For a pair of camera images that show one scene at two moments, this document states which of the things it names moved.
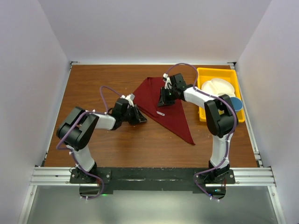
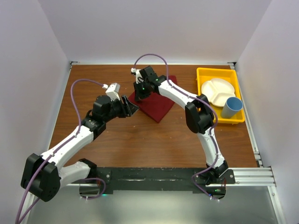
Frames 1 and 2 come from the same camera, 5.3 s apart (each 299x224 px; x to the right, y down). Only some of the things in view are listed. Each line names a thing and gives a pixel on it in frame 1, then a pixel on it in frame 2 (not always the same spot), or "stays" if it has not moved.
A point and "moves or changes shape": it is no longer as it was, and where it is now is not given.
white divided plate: [217, 87] stays
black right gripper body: [168, 96] → [143, 91]
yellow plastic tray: [204, 74] stays
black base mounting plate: [96, 182] stays
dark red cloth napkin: [146, 97] moves or changes shape
